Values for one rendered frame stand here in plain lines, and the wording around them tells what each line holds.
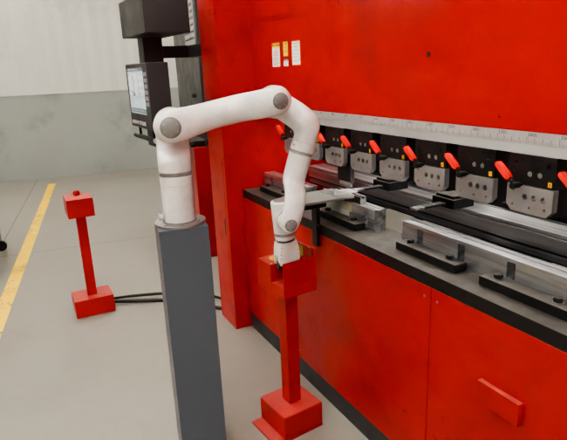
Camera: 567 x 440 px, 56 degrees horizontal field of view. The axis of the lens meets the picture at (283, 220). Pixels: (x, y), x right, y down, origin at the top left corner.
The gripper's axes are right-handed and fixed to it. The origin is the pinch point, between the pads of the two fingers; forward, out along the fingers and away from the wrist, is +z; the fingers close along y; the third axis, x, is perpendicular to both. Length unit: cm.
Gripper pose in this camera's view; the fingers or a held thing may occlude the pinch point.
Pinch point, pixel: (289, 273)
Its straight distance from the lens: 216.3
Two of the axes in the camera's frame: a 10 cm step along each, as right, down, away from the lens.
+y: -8.2, 2.7, -5.0
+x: 5.6, 2.1, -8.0
